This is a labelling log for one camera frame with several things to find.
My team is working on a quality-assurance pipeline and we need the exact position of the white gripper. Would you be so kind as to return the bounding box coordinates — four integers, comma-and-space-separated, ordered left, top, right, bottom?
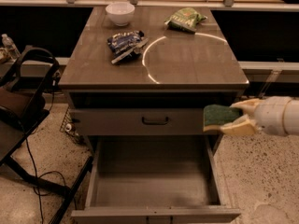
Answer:
221, 96, 292, 136

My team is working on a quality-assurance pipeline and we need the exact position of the green and yellow sponge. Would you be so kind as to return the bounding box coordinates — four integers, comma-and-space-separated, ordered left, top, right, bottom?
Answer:
203, 105, 243, 132

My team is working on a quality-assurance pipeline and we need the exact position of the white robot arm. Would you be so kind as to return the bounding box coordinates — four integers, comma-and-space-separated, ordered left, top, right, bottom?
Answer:
221, 96, 299, 136

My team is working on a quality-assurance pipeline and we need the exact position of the grey drawer cabinet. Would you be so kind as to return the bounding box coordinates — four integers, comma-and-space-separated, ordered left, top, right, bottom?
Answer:
58, 6, 250, 224

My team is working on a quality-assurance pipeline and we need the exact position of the open bottom drawer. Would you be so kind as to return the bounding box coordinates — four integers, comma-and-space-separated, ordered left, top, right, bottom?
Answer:
72, 136, 240, 224

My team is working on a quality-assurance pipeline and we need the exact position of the green chip bag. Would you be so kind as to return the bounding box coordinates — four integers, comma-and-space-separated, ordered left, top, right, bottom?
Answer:
164, 7, 207, 34

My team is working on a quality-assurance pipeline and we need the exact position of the blue snack bag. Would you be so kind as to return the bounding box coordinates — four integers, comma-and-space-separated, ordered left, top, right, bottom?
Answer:
107, 30, 149, 64

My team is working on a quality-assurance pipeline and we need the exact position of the white bowl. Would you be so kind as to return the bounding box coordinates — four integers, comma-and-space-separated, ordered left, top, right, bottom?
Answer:
106, 2, 135, 26

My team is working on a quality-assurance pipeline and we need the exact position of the black chair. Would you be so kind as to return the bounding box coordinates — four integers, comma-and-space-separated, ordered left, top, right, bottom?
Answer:
0, 46, 93, 224

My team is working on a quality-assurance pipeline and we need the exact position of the clear plastic bottle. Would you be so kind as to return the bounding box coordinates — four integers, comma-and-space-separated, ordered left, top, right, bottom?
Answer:
2, 34, 21, 61

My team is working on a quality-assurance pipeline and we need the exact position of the closed drawer with handle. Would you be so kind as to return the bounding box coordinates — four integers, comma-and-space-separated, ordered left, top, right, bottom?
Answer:
70, 108, 218, 135

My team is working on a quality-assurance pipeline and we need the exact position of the wire basket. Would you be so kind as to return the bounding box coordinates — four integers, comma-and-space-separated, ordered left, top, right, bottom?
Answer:
60, 109, 84, 146

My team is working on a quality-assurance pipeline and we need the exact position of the black cable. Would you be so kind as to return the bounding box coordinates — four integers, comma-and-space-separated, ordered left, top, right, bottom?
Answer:
18, 121, 68, 224

